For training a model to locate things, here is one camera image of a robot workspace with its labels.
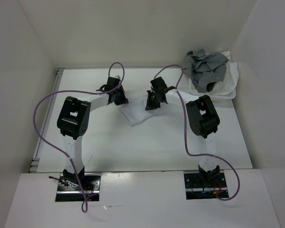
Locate white skirt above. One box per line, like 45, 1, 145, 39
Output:
120, 94, 159, 126
186, 51, 239, 102

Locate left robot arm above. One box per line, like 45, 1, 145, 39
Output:
57, 76, 128, 190

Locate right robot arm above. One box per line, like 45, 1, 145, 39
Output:
145, 77, 220, 187

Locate grey skirt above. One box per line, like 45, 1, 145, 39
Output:
183, 49, 229, 93

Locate white skirt in pile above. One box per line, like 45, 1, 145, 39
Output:
186, 51, 239, 102

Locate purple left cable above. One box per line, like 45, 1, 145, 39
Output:
33, 62, 125, 212

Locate purple cable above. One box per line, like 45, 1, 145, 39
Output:
33, 62, 125, 212
153, 65, 240, 201

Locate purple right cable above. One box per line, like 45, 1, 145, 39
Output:
153, 65, 240, 201

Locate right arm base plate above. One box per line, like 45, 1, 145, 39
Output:
183, 171, 229, 200

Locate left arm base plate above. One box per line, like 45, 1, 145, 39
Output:
55, 173, 101, 202

